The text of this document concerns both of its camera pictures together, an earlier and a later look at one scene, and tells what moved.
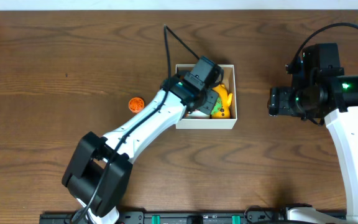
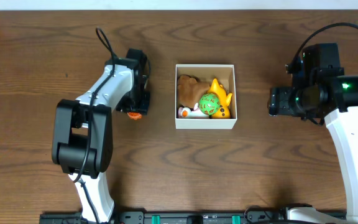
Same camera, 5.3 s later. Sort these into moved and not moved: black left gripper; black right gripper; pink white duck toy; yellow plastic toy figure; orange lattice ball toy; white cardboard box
Moved: orange lattice ball toy; black left gripper
Not moved: yellow plastic toy figure; pink white duck toy; white cardboard box; black right gripper
